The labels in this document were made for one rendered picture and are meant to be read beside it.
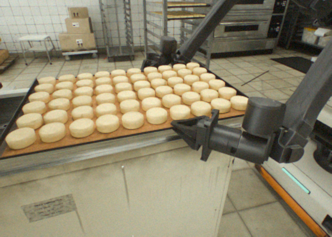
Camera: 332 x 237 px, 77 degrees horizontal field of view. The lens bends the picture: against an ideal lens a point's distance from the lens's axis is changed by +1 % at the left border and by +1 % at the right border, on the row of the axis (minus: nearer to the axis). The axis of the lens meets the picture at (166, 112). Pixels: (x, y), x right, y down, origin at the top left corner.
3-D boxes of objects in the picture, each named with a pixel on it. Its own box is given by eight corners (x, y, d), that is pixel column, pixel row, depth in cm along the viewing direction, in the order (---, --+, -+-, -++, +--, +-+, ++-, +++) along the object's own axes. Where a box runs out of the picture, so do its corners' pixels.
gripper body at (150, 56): (145, 53, 84) (154, 48, 89) (146, 76, 89) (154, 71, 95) (158, 55, 81) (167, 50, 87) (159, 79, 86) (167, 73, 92)
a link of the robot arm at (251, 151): (265, 172, 39) (267, 158, 44) (275, 139, 37) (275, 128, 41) (228, 160, 42) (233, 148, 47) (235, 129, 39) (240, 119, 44)
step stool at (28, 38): (60, 57, 413) (53, 33, 390) (51, 64, 375) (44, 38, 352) (36, 58, 409) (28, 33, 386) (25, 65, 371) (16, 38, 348)
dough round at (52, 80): (38, 88, 66) (36, 82, 65) (42, 82, 70) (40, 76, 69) (55, 87, 67) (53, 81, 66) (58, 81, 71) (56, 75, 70)
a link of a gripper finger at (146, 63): (133, 64, 79) (146, 58, 86) (134, 82, 83) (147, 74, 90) (148, 67, 76) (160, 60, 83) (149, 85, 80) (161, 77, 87)
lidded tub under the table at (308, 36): (298, 40, 444) (302, 26, 431) (316, 39, 453) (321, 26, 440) (312, 44, 412) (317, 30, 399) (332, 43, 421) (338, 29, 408)
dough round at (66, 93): (69, 102, 58) (67, 96, 57) (51, 103, 58) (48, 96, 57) (75, 94, 62) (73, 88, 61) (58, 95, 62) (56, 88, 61)
